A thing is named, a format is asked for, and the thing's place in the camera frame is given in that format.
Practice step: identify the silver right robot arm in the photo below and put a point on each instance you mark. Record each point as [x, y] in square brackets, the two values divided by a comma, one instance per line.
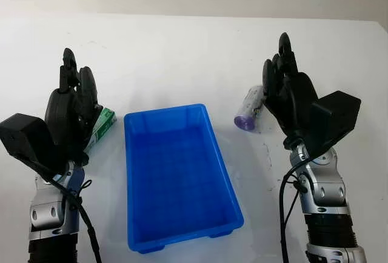
[325, 190]

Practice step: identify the green toothpaste box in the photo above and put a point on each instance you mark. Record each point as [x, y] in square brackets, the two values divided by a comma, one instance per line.
[104, 123]

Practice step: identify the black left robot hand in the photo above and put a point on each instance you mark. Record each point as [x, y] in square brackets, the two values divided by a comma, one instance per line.
[62, 108]

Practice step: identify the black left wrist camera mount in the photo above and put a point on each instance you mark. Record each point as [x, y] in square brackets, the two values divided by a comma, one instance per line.
[25, 140]

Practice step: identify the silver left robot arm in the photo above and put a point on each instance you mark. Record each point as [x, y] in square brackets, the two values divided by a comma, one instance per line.
[51, 211]

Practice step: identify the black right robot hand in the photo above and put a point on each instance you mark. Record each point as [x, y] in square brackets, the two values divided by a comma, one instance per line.
[295, 93]

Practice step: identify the purple bag roll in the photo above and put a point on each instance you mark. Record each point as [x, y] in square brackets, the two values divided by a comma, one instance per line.
[250, 108]

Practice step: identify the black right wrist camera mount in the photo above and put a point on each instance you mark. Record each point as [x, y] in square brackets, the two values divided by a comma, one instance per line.
[335, 117]

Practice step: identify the blue plastic tray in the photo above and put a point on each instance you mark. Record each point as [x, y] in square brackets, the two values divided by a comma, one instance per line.
[179, 178]

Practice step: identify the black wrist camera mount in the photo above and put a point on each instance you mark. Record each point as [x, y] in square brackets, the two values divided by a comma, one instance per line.
[335, 117]
[25, 140]

